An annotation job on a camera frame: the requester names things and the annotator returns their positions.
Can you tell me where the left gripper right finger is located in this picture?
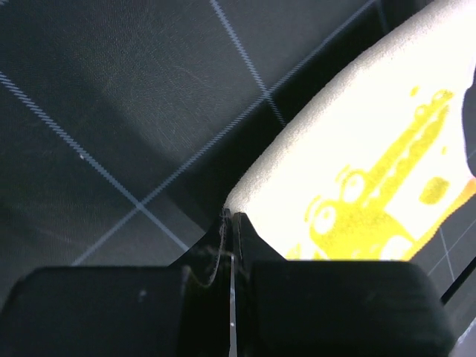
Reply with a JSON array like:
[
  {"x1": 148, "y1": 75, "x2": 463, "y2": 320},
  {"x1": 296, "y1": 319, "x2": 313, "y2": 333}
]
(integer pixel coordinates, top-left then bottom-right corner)
[{"x1": 233, "y1": 213, "x2": 456, "y2": 356}]

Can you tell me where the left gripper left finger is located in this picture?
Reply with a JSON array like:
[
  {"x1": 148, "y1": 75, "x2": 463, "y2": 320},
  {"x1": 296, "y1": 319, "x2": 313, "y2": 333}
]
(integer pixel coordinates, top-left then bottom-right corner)
[{"x1": 1, "y1": 209, "x2": 232, "y2": 356}]

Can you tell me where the yellow patterned towel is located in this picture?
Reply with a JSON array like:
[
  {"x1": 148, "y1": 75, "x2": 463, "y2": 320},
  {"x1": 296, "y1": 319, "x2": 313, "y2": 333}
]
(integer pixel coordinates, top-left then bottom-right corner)
[{"x1": 225, "y1": 1, "x2": 475, "y2": 260}]

